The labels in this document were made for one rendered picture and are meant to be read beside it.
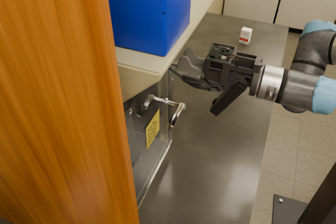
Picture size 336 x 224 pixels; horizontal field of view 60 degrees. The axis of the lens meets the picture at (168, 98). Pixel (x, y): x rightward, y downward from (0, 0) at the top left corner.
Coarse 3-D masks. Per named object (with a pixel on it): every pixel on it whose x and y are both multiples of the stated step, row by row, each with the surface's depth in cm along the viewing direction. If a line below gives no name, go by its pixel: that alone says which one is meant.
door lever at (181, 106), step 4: (168, 100) 77; (168, 104) 77; (172, 104) 76; (176, 104) 76; (180, 104) 75; (184, 104) 76; (176, 108) 74; (180, 108) 74; (184, 108) 75; (176, 112) 73; (180, 112) 74; (172, 116) 72; (176, 116) 72; (172, 120) 71; (176, 120) 72; (168, 124) 70; (172, 124) 70; (168, 128) 71; (172, 128) 70
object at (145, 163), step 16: (160, 80) 68; (144, 96) 61; (160, 96) 71; (128, 112) 55; (144, 112) 64; (160, 112) 75; (128, 128) 57; (144, 128) 66; (160, 128) 78; (144, 144) 69; (160, 144) 82; (144, 160) 72; (160, 160) 87; (144, 176) 76; (144, 192) 80
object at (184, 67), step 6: (180, 60) 65; (186, 60) 64; (174, 66) 69; (180, 66) 66; (186, 66) 65; (192, 66) 65; (174, 72) 68; (180, 72) 67; (186, 72) 66; (192, 72) 66; (198, 72) 65; (180, 78) 67; (198, 78) 65
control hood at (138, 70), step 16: (192, 0) 51; (208, 0) 51; (192, 16) 46; (128, 48) 39; (176, 48) 40; (128, 64) 37; (144, 64) 37; (160, 64) 37; (128, 80) 38; (144, 80) 37; (128, 96) 40
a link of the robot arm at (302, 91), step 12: (288, 72) 59; (300, 72) 59; (288, 84) 58; (300, 84) 57; (312, 84) 57; (324, 84) 56; (288, 96) 58; (300, 96) 57; (312, 96) 56; (324, 96) 56; (300, 108) 60; (312, 108) 58; (324, 108) 57
